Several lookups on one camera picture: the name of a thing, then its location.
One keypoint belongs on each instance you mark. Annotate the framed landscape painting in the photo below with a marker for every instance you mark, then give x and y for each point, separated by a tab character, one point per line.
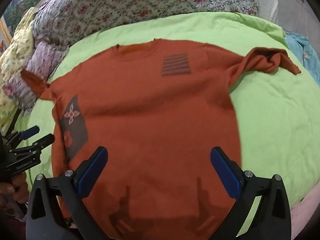
12	22

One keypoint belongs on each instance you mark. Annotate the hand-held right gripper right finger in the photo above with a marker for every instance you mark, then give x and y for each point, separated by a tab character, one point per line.
225	170

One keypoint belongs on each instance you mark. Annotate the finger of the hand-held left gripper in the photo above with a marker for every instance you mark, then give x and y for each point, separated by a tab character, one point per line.
30	132
43	142

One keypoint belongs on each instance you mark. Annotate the white red floral quilt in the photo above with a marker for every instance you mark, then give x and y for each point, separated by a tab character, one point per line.
125	5

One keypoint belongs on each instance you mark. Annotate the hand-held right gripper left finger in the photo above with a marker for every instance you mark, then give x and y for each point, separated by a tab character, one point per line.
92	170

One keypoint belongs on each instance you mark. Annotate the white headboard cushion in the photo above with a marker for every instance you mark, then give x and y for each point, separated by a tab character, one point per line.
267	0

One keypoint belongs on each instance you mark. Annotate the pink bed sheet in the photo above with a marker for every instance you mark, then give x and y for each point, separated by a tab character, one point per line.
303	212

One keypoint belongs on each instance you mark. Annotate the pink floral cloth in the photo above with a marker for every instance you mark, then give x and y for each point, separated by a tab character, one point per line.
37	62

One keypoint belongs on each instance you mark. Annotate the green bed sheet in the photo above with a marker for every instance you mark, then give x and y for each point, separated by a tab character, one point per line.
275	120

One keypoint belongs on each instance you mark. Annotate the person's left hand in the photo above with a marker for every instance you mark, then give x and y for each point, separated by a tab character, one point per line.
18	187

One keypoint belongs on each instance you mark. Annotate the orange t-shirt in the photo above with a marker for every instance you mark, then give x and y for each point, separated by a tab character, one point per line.
150	105

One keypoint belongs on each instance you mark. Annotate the yellow floral quilt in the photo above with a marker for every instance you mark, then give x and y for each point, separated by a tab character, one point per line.
17	45

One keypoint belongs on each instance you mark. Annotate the light blue cloth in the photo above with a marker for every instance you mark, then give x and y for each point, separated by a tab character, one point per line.
306	50

